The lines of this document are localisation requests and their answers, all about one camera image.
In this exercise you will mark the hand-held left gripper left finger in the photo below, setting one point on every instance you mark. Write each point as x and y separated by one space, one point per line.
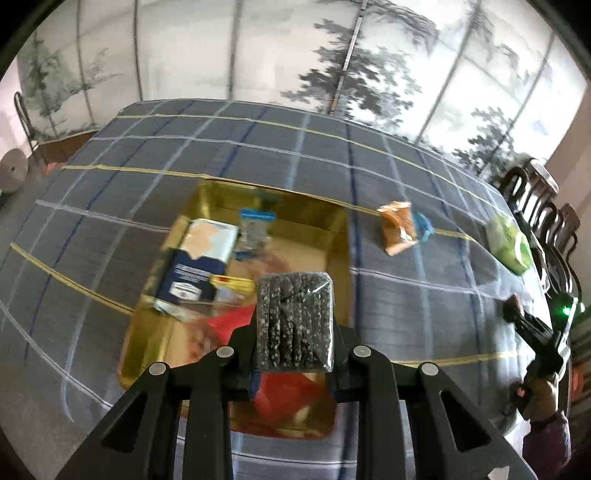
253 386

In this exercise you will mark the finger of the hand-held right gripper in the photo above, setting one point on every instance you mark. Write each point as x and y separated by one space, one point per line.
538 325
519 323

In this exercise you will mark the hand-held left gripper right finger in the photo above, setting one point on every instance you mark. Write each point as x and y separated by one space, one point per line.
344 360

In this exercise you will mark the brown snack packet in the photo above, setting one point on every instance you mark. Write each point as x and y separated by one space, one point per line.
512 303

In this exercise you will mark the red snack packet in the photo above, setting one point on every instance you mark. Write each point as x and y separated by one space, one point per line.
284 399

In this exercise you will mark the dark snack bar clear packet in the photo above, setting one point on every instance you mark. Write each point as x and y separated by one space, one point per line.
295 318

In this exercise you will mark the yellow snack packet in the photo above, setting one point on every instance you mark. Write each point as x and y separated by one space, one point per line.
233 288

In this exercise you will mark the gold tin box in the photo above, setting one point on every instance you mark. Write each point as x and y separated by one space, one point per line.
300 221

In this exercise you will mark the person's right hand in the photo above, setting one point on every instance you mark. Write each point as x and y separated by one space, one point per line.
547 394

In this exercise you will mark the green tissue pack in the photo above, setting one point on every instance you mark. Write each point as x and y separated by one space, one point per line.
508 244

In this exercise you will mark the dark wooden chair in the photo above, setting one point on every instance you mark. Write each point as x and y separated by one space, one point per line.
558 244
528 189

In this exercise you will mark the blue snack packet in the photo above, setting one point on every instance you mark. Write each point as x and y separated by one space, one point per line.
424 226

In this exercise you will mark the blue and white carton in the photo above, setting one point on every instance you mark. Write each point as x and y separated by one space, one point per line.
198 258

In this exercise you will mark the orange snack packet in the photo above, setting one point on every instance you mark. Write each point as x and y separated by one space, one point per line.
399 228

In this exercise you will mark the clear packet with blue ends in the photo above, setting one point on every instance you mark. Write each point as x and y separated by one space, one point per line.
255 230

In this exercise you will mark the grey plaid tablecloth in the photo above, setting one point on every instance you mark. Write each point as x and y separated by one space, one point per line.
138 170

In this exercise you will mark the low wooden cabinet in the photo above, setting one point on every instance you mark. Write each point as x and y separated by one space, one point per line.
64 145

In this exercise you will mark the tree painted folding screen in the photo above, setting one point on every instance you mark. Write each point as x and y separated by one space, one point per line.
277 50

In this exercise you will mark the white paper roll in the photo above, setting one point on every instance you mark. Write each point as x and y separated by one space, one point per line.
13 170

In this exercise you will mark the thin metal chair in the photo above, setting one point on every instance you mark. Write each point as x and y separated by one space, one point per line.
27 124

